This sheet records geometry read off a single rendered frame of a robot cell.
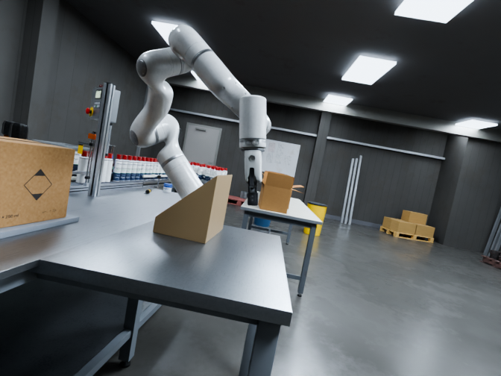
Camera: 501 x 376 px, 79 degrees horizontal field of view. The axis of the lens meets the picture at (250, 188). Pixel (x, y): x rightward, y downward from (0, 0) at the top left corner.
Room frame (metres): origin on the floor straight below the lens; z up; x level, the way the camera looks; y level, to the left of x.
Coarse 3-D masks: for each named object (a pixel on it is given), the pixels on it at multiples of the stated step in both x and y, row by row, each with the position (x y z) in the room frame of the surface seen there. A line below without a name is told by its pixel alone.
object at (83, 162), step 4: (84, 152) 1.85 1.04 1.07; (84, 156) 1.85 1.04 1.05; (80, 160) 1.84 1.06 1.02; (84, 160) 1.85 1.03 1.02; (80, 164) 1.84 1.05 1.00; (84, 164) 1.85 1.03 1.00; (80, 168) 1.84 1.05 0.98; (84, 168) 1.85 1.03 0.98; (80, 176) 1.84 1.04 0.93; (84, 176) 1.86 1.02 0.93; (76, 180) 1.84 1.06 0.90; (80, 180) 1.84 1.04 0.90; (84, 180) 1.86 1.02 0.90
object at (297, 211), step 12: (300, 204) 4.16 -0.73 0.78; (252, 216) 2.95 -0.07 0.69; (264, 216) 2.94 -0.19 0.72; (276, 216) 2.94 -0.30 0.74; (288, 216) 2.88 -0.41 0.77; (300, 216) 2.96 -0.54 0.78; (312, 216) 3.13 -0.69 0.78; (264, 228) 5.01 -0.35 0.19; (312, 228) 2.91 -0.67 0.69; (288, 240) 4.97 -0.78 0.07; (312, 240) 2.91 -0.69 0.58; (288, 276) 2.92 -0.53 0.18; (300, 276) 2.92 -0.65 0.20; (300, 288) 2.91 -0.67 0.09
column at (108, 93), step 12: (108, 84) 1.75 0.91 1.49; (108, 96) 1.75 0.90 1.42; (108, 108) 1.76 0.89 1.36; (108, 120) 1.78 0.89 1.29; (108, 132) 1.79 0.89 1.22; (96, 144) 1.76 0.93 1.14; (96, 156) 1.76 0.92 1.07; (96, 168) 1.75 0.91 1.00; (96, 180) 1.75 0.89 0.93; (96, 192) 1.77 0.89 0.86
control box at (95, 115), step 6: (102, 90) 1.76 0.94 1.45; (114, 96) 1.81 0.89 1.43; (114, 102) 1.81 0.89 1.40; (90, 108) 1.86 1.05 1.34; (96, 108) 1.80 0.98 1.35; (114, 108) 1.81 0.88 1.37; (90, 114) 1.85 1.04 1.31; (96, 114) 1.79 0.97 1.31; (114, 114) 1.82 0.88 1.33; (114, 120) 1.82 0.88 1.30
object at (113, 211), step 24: (120, 192) 2.08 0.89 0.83; (144, 192) 2.29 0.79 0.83; (168, 192) 2.54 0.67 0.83; (96, 216) 1.34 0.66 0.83; (120, 216) 1.42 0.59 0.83; (144, 216) 1.51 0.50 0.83; (0, 240) 0.87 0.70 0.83; (24, 240) 0.90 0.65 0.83; (48, 240) 0.94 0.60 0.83; (72, 240) 0.98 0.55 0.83; (0, 264) 0.72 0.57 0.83; (24, 264) 0.75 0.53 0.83
